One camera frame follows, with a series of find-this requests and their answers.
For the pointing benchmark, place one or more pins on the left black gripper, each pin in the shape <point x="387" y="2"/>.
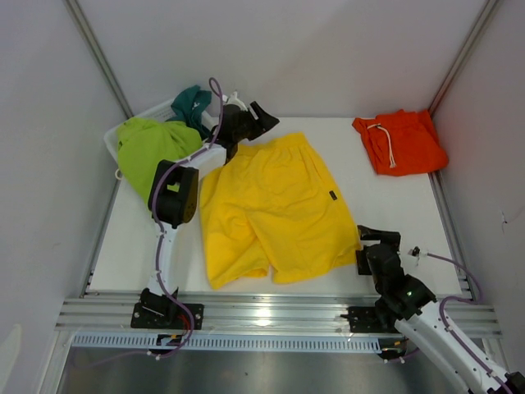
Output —
<point x="264" y="122"/>

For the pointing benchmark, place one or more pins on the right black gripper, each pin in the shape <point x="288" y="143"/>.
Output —
<point x="392" y="238"/>

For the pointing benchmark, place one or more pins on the yellow shorts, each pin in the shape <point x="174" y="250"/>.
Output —
<point x="275" y="209"/>

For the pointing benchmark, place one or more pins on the lime green shorts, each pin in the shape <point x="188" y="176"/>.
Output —
<point x="143" y="147"/>

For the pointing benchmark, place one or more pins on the orange shorts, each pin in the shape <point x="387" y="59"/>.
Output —
<point x="402" y="143"/>

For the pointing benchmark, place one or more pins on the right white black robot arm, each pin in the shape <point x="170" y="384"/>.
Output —
<point x="408" y="306"/>

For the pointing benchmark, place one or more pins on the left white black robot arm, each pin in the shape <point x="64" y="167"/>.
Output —
<point x="173" y="202"/>

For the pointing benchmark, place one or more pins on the teal shorts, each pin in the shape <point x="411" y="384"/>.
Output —
<point x="189" y="106"/>

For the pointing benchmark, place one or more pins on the white plastic bin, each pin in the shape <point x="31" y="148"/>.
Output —
<point x="158" y="113"/>

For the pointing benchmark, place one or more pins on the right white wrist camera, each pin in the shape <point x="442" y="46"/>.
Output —
<point x="418" y="255"/>

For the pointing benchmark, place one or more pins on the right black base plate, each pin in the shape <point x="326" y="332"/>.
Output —
<point x="370" y="320"/>

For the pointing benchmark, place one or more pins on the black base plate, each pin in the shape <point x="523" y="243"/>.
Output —
<point x="173" y="318"/>
<point x="370" y="320"/>

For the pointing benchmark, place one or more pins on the aluminium mounting rail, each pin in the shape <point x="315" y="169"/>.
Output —
<point x="286" y="315"/>

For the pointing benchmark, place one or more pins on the white slotted cable duct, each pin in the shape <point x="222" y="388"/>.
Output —
<point x="151" y="341"/>

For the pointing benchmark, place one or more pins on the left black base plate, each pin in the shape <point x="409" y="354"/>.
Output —
<point x="173" y="318"/>

